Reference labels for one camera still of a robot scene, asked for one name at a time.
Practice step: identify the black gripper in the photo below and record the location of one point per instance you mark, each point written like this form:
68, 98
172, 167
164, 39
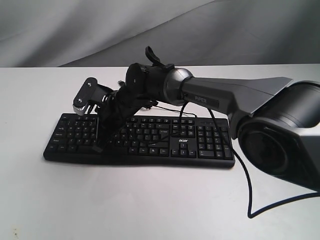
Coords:
113, 114

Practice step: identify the black Acer keyboard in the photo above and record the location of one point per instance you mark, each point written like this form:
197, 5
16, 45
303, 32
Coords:
144, 141

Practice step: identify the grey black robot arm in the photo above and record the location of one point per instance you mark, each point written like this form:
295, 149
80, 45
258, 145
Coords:
276, 121

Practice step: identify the grey wrinkled backdrop cloth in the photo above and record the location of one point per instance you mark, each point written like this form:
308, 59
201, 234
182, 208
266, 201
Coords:
114, 33

